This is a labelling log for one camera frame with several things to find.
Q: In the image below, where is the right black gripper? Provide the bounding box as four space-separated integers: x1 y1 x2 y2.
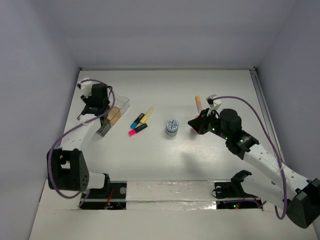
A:
187 107 230 141

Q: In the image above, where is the clear plastic organizer tray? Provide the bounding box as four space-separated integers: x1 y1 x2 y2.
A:
77 94 130 137

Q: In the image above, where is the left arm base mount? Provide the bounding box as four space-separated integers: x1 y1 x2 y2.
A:
79 181 127 210

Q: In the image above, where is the round blue white tape tin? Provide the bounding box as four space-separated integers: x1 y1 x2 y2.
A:
165 119 179 137

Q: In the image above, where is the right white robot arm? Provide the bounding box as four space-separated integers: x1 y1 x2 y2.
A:
188 108 320 229

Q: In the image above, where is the yellow highlighter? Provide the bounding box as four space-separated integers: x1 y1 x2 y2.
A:
140 107 154 124

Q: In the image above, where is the pink black highlighter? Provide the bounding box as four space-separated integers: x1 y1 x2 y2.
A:
128 123 148 137

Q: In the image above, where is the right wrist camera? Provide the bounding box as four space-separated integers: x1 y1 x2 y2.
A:
206 94 222 112

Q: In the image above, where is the aluminium rail at right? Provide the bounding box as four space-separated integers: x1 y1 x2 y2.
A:
249 68 285 163

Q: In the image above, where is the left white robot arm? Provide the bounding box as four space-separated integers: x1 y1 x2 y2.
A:
46 79 115 199

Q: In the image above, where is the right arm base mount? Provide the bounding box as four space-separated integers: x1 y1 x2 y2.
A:
211 170 263 210

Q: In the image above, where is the orange pink highlighter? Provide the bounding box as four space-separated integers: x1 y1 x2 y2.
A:
195 95 203 114

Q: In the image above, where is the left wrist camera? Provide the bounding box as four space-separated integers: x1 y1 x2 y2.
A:
76 78 94 97

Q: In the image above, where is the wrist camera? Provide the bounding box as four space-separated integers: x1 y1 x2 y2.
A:
76 78 94 97
206 94 222 112

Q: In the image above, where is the blue black highlighter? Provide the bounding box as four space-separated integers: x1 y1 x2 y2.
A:
130 113 145 129

